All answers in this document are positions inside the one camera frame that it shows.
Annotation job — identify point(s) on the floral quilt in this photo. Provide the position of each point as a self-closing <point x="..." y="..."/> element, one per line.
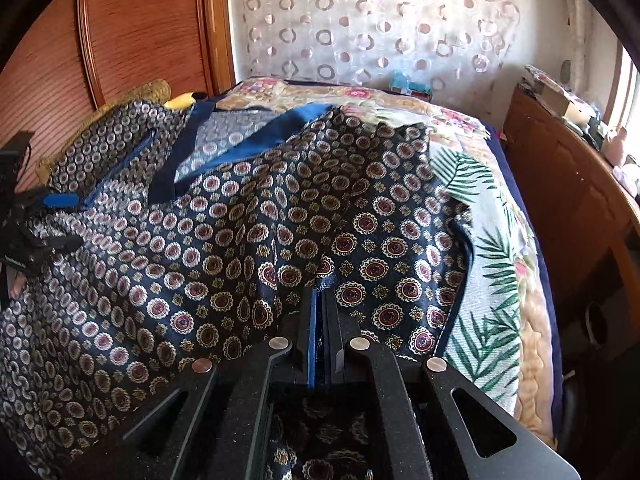
<point x="360" y="95"/>

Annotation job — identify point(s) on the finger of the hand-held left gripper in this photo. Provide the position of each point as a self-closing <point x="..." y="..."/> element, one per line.
<point x="50" y="249"/>
<point x="60" y="200"/>

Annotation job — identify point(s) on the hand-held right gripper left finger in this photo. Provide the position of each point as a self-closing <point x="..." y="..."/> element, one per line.
<point x="311" y="340"/>

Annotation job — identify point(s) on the small oval wall fixture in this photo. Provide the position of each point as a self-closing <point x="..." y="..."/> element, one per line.
<point x="565" y="71"/>

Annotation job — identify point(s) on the white circle patterned curtain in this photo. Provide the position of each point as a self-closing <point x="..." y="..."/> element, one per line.
<point x="370" y="20"/>

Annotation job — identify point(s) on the yellow plush toy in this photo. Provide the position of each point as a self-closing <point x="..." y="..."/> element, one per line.
<point x="182" y="100"/>
<point x="145" y="91"/>

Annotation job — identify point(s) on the cardboard box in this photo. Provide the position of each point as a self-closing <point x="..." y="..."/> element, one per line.
<point x="557" y="99"/>

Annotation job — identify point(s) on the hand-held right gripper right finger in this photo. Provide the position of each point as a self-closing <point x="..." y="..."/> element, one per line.
<point x="331" y="340"/>

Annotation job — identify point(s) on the teal tissue box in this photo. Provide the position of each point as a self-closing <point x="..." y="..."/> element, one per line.
<point x="407" y="85"/>

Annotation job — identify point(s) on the person's left hand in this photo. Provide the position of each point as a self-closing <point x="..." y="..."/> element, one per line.
<point x="16" y="284"/>

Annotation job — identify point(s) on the navy medallion patterned garment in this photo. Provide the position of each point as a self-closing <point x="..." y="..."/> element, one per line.
<point x="250" y="220"/>

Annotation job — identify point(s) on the window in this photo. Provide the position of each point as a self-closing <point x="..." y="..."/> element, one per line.
<point x="631" y="95"/>

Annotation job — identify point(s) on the wooden desk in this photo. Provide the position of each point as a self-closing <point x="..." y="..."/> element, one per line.
<point x="560" y="180"/>

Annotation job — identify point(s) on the navy bed sheet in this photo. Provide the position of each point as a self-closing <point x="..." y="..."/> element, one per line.
<point x="545" y="260"/>

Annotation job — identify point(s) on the patterned box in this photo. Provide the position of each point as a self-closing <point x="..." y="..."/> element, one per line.
<point x="537" y="76"/>

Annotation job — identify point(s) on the wooden headboard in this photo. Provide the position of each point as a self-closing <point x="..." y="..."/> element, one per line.
<point x="130" y="25"/>

